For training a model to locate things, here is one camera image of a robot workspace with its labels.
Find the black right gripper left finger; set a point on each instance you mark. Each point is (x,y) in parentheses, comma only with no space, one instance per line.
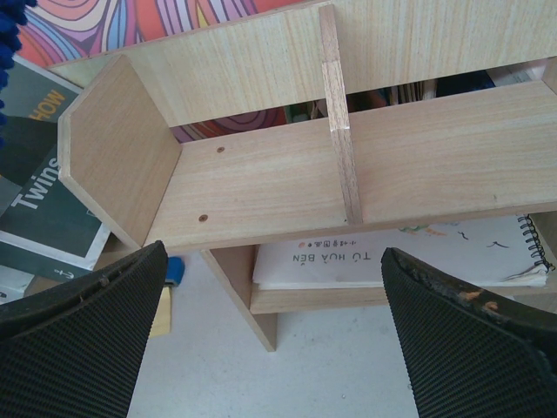
(75,350)

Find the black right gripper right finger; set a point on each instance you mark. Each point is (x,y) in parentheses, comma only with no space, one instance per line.
(469,352)

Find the blue microfiber duster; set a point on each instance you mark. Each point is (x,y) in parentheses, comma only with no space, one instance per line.
(13,15)

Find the light wooden bookshelf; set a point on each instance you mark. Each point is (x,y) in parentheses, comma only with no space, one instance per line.
(321,118)

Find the yellow sticky note pad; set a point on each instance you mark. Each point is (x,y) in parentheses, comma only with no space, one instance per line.
(161,324)

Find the white spiral notebook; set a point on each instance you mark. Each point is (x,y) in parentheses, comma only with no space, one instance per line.
(495,252)

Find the large Twins story book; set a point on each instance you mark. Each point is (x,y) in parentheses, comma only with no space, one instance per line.
(45,230)

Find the small blue sharpener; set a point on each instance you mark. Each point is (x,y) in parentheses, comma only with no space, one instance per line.
(175,272)

